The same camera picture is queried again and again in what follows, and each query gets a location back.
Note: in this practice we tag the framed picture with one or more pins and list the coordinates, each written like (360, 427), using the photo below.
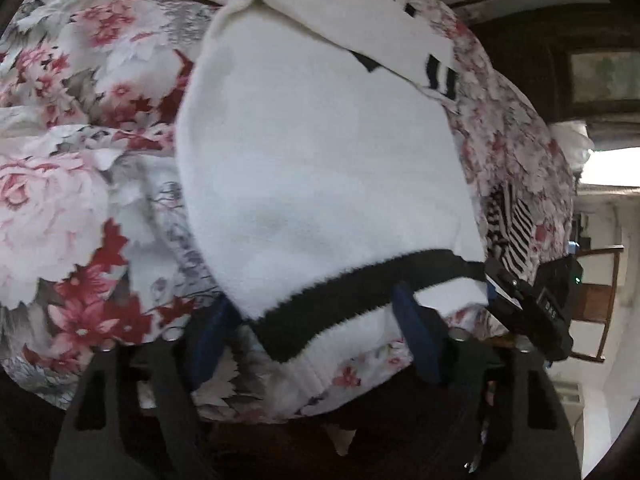
(605, 75)

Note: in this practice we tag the dark wooden cabinet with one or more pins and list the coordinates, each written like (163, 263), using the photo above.
(525, 60)

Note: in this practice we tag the white sweater with black trim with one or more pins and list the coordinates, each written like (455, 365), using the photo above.
(310, 160)

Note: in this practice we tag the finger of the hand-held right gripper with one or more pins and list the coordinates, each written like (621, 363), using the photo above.
(507, 287)

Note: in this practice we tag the black and white striped garment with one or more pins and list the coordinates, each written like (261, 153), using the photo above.
(520, 230)

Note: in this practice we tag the floral bedspread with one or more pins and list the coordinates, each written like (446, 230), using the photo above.
(65, 200)

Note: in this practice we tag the white pillow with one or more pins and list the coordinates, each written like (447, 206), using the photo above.
(572, 140)

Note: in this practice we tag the dark wooden chair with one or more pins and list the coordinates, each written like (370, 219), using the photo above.
(592, 300)

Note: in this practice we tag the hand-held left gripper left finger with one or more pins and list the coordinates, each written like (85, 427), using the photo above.
(210, 345)

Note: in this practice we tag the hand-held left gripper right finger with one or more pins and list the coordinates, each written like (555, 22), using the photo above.
(417, 335)

